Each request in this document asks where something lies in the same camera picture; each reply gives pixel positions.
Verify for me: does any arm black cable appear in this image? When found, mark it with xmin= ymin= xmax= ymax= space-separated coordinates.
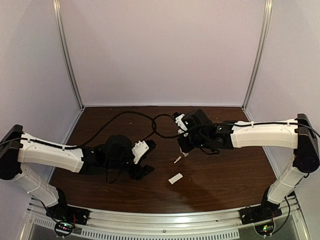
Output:
xmin=151 ymin=114 xmax=320 ymax=141
xmin=0 ymin=111 xmax=158 ymax=151

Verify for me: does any front aluminium rail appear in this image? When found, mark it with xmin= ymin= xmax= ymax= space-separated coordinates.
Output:
xmin=17 ymin=195 xmax=311 ymax=240

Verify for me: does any left aluminium frame post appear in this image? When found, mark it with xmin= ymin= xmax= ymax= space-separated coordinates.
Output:
xmin=52 ymin=0 xmax=84 ymax=110

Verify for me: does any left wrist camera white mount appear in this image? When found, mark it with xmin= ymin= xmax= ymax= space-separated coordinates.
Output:
xmin=131 ymin=140 xmax=156 ymax=165

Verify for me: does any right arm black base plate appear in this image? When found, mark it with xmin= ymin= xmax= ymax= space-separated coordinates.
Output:
xmin=238 ymin=205 xmax=282 ymax=225

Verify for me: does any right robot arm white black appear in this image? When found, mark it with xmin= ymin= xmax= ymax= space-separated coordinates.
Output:
xmin=173 ymin=109 xmax=320 ymax=212

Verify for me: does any right aluminium frame post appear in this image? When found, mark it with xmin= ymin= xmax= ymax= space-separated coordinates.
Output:
xmin=242 ymin=0 xmax=273 ymax=111

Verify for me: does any white remote control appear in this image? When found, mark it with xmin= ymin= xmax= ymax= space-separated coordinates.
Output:
xmin=180 ymin=148 xmax=189 ymax=158

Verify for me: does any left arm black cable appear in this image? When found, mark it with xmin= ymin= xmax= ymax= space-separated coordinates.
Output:
xmin=0 ymin=111 xmax=158 ymax=151

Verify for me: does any white battery cover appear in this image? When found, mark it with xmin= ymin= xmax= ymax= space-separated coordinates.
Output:
xmin=168 ymin=173 xmax=183 ymax=185

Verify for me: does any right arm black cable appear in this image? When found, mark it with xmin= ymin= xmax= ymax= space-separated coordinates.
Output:
xmin=151 ymin=114 xmax=320 ymax=141

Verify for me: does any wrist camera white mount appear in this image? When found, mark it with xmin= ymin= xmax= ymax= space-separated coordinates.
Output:
xmin=172 ymin=112 xmax=188 ymax=131
xmin=131 ymin=140 xmax=156 ymax=165

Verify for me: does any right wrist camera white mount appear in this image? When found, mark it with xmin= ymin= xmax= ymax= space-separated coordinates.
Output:
xmin=172 ymin=112 xmax=188 ymax=131

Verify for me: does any aluminium frame post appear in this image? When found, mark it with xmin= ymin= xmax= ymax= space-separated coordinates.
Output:
xmin=242 ymin=0 xmax=273 ymax=111
xmin=52 ymin=0 xmax=84 ymax=110

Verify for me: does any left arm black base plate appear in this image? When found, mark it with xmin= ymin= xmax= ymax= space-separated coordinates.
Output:
xmin=46 ymin=205 xmax=90 ymax=226

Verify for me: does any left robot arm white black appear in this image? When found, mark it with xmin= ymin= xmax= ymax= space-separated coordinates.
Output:
xmin=0 ymin=124 xmax=156 ymax=209

